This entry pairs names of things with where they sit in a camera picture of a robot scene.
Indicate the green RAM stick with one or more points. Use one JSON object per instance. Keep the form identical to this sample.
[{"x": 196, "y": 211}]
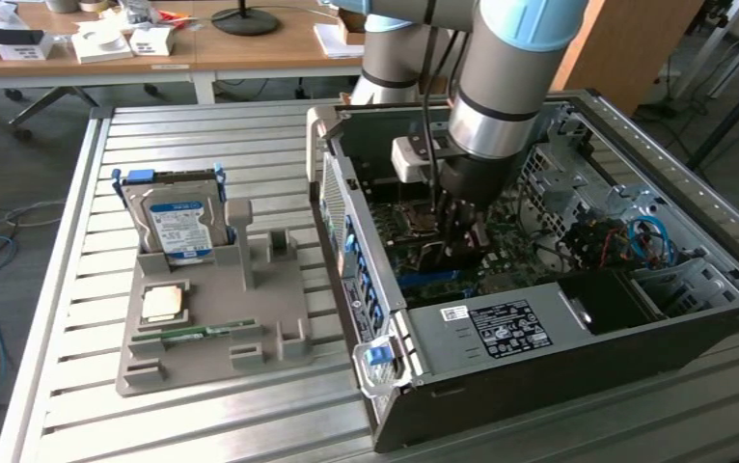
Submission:
[{"x": 194, "y": 332}]

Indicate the wooden cabinet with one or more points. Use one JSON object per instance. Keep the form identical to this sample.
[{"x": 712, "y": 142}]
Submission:
[{"x": 633, "y": 48}]

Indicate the white box with tape roll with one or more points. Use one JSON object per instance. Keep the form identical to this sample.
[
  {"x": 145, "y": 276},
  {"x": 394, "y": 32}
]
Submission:
[{"x": 101, "y": 43}]

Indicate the green motherboard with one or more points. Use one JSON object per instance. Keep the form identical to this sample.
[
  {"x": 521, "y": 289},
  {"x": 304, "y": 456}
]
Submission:
[{"x": 517, "y": 260}]

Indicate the hard disk in blue carrier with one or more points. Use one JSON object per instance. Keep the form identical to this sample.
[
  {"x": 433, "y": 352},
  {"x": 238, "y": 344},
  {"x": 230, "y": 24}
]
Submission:
[{"x": 176, "y": 226}]

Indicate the grey plastic parts rack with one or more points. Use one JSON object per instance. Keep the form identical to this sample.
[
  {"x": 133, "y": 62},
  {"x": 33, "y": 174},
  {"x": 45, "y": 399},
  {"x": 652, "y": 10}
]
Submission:
[{"x": 214, "y": 299}]

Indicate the blue expansion slot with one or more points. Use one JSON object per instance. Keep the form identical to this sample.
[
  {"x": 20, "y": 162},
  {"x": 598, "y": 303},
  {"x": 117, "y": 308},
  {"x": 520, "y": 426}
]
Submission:
[{"x": 430, "y": 278}]

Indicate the wooden desk white frame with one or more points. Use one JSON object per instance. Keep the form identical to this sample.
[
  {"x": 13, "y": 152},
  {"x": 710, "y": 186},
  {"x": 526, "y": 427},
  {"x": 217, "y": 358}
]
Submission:
[
  {"x": 53, "y": 67},
  {"x": 266, "y": 48}
]

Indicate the silver CPU chip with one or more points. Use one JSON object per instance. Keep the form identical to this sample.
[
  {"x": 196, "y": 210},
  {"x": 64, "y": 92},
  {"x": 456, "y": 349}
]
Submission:
[{"x": 161, "y": 304}]

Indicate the brown cardboard box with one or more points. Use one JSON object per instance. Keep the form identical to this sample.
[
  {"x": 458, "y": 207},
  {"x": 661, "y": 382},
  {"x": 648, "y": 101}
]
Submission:
[{"x": 349, "y": 21}]

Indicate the metal CPU socket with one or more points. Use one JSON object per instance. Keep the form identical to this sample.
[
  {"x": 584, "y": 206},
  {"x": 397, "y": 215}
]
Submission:
[{"x": 416, "y": 219}]

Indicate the open black PC case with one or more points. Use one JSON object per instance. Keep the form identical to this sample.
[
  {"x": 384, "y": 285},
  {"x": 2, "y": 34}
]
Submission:
[{"x": 536, "y": 386}]

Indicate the orange packet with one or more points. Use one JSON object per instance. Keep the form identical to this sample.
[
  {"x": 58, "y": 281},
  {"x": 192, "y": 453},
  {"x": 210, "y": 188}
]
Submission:
[{"x": 173, "y": 19}]

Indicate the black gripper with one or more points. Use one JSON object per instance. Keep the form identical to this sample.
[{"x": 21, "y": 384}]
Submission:
[{"x": 472, "y": 178}]

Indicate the grey metal disk bay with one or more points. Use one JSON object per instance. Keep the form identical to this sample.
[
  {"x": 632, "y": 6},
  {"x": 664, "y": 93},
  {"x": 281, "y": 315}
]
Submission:
[{"x": 697, "y": 289}]

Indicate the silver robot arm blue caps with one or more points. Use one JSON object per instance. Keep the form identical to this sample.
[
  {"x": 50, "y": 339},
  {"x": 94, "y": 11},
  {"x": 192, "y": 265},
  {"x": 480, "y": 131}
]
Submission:
[{"x": 497, "y": 72}]

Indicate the grey power supply with label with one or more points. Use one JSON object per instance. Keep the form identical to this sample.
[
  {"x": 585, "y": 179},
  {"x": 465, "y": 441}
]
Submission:
[{"x": 504, "y": 328}]

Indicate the black round lamp base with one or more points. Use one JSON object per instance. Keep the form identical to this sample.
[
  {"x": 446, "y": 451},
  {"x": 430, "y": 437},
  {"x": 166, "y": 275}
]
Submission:
[{"x": 244, "y": 21}]

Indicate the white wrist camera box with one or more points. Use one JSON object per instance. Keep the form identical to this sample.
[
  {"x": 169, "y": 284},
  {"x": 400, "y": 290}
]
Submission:
[{"x": 410, "y": 161}]

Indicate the small white labelled box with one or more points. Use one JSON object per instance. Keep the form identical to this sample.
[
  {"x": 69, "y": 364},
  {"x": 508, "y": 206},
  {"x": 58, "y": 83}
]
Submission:
[{"x": 150, "y": 42}]

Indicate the white box with black lid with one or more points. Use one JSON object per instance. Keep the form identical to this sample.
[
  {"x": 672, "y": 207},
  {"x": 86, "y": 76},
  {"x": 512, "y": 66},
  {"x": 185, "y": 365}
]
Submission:
[{"x": 21, "y": 48}]

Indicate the white paper stack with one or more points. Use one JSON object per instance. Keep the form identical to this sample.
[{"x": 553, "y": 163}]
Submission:
[{"x": 333, "y": 41}]

